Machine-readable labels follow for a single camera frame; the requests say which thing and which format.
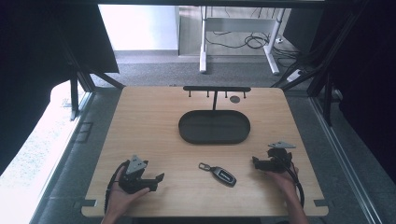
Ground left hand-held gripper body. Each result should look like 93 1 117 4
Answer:
118 154 151 194

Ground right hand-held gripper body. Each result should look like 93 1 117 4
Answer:
266 141 297 174

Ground black car key fob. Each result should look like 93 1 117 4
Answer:
198 161 237 188

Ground person's right hand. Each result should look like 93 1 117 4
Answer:
265 165 301 200

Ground person's left hand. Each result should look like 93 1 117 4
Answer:
106 165 151 218

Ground black key rack with tray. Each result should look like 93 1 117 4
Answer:
177 85 252 146

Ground dark floor outlet plate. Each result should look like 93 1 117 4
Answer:
74 121 94 144

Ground white power strip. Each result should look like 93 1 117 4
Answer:
285 68 304 83

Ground black metal stand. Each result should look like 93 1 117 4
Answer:
55 31 126 122
270 8 362 128

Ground black curtain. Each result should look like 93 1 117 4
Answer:
0 0 120 176
281 0 396 185

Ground white panel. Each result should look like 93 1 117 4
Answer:
98 4 180 51

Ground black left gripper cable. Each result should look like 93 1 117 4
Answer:
103 160 130 216

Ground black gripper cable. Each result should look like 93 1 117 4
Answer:
103 160 130 216
278 154 305 209

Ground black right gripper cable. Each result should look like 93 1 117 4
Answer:
278 154 305 209

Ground black floor cables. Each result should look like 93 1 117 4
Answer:
205 29 301 68

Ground white desk frame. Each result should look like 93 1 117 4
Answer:
198 5 288 76

